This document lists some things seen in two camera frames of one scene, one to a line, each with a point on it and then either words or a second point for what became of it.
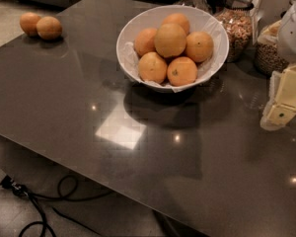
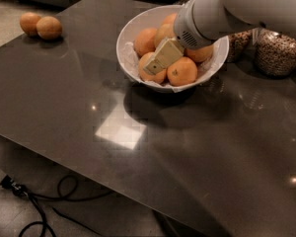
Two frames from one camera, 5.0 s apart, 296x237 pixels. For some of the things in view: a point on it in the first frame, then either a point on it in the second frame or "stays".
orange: [182, 71] stays
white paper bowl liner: [197, 24] stays
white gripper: [293, 34] → [186, 31]
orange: [199, 46] stays
